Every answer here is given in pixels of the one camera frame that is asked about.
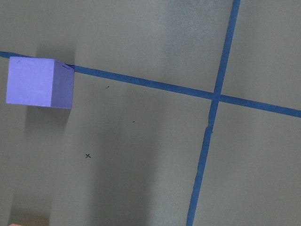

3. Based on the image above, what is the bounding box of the purple foam block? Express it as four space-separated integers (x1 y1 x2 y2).
6 56 74 109

